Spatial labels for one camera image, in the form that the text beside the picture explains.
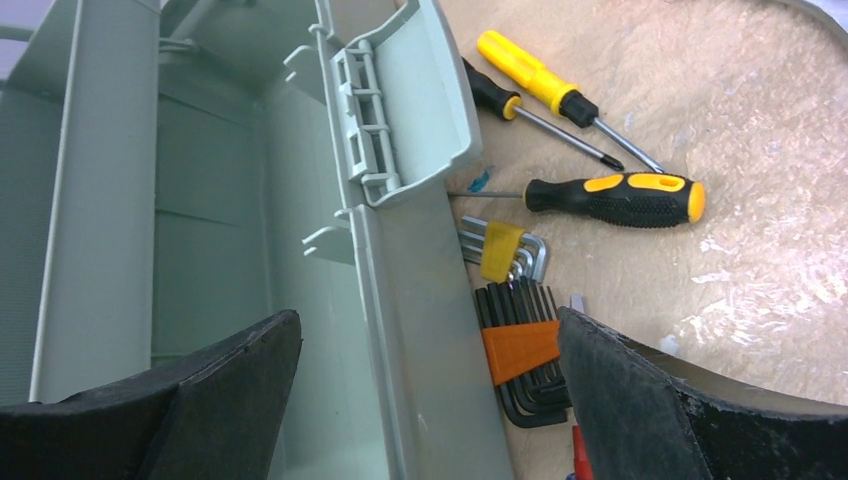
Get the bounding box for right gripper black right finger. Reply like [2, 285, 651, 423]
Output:
[558, 307, 847, 479]

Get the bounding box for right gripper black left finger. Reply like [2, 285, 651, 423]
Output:
[1, 310, 302, 479]

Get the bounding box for orange hex key set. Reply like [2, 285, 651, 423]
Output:
[473, 277, 572, 429]

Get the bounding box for translucent green tool box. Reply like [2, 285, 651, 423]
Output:
[1, 1, 514, 479]

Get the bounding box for small black yellow screwdriver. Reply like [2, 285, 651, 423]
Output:
[451, 172, 707, 229]

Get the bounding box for black yellow stubby screwdriver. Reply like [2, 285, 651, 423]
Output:
[462, 58, 624, 172]

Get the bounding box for yellow handled screwdriver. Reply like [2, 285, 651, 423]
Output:
[477, 30, 665, 173]

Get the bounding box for blue red screwdriver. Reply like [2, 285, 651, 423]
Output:
[566, 425, 594, 480]

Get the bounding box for yellow clip hex key set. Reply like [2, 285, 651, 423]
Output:
[457, 216, 548, 282]

